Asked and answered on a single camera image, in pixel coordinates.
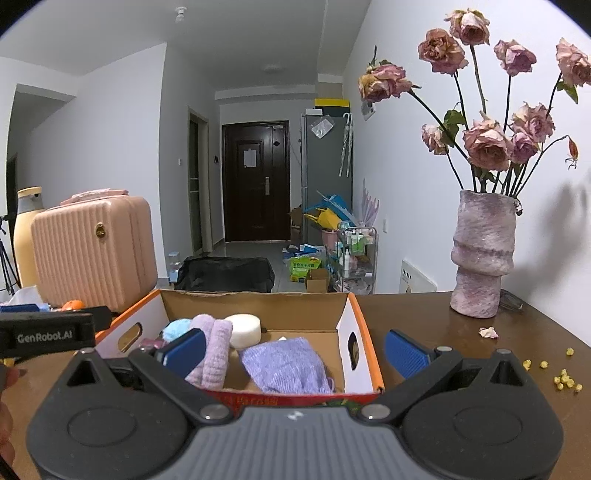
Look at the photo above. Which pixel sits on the light blue puff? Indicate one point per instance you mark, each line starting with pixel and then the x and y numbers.
pixel 178 328

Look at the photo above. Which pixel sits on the brown open carton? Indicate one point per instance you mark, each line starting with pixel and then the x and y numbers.
pixel 296 219

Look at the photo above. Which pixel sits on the white paper notice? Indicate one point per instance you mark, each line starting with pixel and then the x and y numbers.
pixel 250 158

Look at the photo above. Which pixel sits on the metal rolling cart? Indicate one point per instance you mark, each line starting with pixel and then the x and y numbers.
pixel 355 263

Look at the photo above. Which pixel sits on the dark brown entrance door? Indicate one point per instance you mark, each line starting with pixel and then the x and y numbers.
pixel 254 207

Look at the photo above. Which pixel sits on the clear plastic bottle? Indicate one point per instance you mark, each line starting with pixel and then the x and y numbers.
pixel 174 267

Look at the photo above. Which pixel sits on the blue tissue pack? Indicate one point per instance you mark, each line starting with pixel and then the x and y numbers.
pixel 23 295

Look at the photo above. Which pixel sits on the lilac towel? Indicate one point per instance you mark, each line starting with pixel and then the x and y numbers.
pixel 217 350

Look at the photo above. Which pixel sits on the clear bag on refrigerator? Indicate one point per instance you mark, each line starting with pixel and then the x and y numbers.
pixel 322 128

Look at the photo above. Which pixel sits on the small brown cardboard box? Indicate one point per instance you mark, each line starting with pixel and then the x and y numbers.
pixel 317 282

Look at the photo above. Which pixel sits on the orange tangerine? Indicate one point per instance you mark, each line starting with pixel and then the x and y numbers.
pixel 74 305

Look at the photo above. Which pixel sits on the pink bucket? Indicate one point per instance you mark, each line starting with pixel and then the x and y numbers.
pixel 328 239

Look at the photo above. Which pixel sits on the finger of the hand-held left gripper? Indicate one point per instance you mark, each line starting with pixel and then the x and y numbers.
pixel 101 318

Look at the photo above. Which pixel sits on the yellow thermos jug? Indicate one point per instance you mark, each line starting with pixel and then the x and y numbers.
pixel 25 240

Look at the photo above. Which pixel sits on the white round sponge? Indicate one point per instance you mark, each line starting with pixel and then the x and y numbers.
pixel 242 330

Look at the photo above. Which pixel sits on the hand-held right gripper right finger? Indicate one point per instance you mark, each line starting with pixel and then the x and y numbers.
pixel 406 353

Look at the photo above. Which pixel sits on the white hanging umbrella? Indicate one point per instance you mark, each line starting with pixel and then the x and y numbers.
pixel 345 147

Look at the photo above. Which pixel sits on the purple knit cloth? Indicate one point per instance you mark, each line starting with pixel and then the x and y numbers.
pixel 281 364

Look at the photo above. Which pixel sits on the person's left hand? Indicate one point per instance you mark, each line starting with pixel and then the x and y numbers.
pixel 5 415

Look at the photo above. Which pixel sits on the mauve plush item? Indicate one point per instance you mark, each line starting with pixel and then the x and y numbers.
pixel 150 344

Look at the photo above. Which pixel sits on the scattered yellow crumbs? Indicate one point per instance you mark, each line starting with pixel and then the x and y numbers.
pixel 561 382

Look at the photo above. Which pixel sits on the white flat board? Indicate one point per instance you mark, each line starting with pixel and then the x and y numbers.
pixel 415 279

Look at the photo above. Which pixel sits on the pink textured vase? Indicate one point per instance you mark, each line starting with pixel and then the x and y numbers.
pixel 482 254

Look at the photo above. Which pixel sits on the green printed sack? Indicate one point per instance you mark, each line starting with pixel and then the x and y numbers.
pixel 304 270

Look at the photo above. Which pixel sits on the fallen rose petal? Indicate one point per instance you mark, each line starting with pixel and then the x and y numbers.
pixel 488 333

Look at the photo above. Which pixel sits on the blue folded rack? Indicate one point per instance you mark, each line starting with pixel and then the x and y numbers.
pixel 334 203

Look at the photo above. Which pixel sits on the black fabric bag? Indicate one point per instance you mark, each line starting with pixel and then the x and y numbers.
pixel 226 274

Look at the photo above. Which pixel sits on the black tripod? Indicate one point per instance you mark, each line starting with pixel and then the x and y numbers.
pixel 3 219

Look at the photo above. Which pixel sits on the grey side door frame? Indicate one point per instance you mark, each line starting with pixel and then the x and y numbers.
pixel 196 184

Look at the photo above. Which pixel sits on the pink cloth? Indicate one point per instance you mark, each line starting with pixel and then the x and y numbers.
pixel 92 197

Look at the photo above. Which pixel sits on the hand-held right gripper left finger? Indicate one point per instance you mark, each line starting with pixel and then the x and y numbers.
pixel 182 353

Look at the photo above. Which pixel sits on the red printed cardboard box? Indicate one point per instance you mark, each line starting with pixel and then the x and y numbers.
pixel 295 314

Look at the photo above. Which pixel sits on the grey refrigerator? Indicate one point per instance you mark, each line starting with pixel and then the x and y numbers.
pixel 323 175

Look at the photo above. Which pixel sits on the white ceiling lamp socket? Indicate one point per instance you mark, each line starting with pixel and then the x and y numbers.
pixel 181 14

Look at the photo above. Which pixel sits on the bunch of dried pink roses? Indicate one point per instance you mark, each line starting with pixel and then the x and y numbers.
pixel 485 143

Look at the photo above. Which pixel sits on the pink ribbed suitcase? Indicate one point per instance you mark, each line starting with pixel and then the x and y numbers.
pixel 92 258

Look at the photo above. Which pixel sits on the yellow black box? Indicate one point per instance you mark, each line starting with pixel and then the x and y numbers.
pixel 332 106

